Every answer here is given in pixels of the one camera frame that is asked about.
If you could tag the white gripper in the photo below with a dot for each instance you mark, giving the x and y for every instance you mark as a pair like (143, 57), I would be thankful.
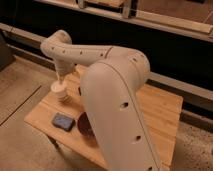
(63, 68)

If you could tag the dark maroon bowl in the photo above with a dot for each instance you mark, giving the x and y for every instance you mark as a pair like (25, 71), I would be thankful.
(84, 126)

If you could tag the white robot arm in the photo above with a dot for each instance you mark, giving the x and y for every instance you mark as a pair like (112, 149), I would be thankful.
(108, 92)

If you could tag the wooden table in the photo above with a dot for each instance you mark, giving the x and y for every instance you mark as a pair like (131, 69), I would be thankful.
(161, 111)

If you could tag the blue sponge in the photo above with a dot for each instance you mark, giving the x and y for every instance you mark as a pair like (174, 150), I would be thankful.
(63, 122)

